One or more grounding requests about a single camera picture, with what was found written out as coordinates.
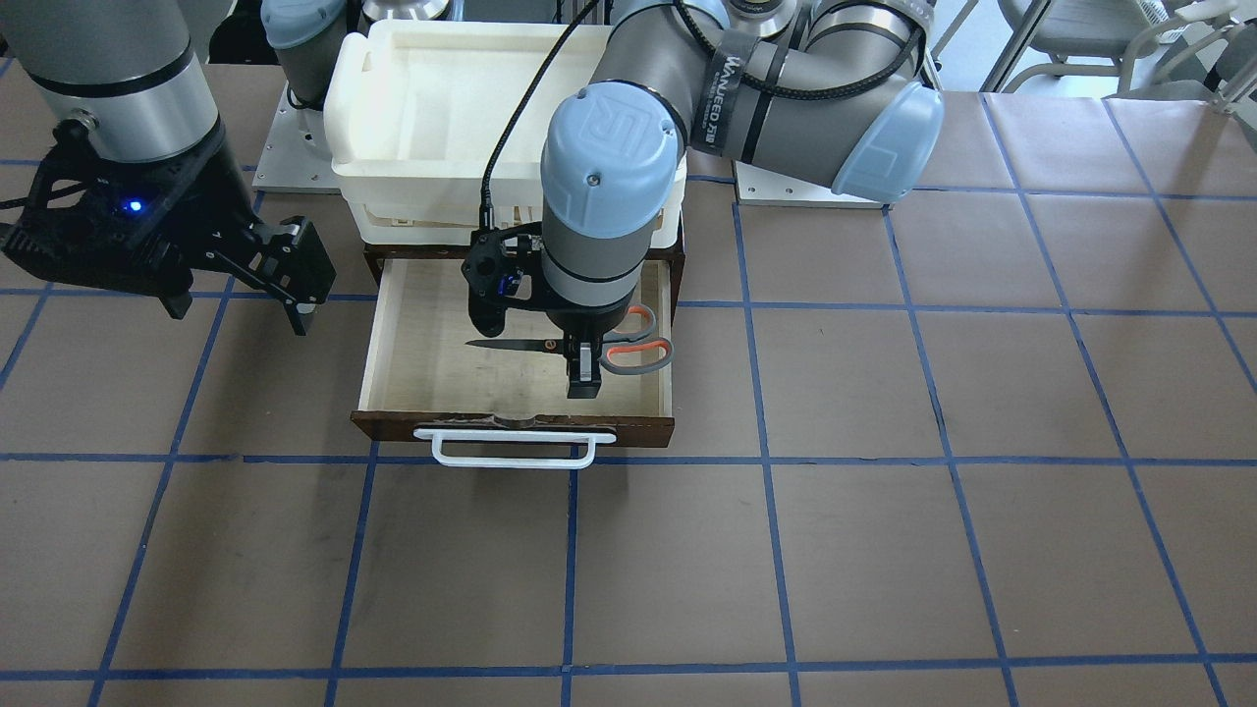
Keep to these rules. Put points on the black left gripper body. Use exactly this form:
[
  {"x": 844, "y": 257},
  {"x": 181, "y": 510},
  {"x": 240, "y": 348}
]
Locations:
[{"x": 583, "y": 321}]

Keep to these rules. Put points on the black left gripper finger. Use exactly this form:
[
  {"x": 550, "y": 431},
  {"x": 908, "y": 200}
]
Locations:
[{"x": 582, "y": 353}]

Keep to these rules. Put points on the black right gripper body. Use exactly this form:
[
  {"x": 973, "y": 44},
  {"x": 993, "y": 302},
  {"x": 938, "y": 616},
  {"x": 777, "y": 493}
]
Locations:
[{"x": 212, "y": 201}]

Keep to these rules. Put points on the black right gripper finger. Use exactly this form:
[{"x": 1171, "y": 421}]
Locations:
[
  {"x": 289, "y": 262},
  {"x": 175, "y": 297}
]

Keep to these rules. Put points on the orange handled scissors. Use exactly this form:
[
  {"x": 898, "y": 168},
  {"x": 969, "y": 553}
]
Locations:
[{"x": 613, "y": 344}]

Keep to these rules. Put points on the wooden drawer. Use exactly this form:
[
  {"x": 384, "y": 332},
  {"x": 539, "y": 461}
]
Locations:
[{"x": 425, "y": 379}]

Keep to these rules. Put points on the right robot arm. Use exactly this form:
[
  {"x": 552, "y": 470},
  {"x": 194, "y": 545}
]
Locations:
[{"x": 126, "y": 68}]

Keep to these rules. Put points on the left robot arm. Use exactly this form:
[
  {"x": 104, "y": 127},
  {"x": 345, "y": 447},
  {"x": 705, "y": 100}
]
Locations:
[{"x": 845, "y": 109}]

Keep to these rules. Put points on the dark wooden cabinet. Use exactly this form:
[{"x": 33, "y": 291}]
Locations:
[{"x": 377, "y": 255}]

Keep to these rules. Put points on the white plastic tray box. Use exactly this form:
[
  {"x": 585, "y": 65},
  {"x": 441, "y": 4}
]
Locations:
[{"x": 415, "y": 108}]

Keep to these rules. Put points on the grey office chair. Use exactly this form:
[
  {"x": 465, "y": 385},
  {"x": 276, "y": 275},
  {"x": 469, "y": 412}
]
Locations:
[{"x": 1106, "y": 38}]

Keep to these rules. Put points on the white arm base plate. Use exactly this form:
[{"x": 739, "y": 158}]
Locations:
[{"x": 759, "y": 187}]

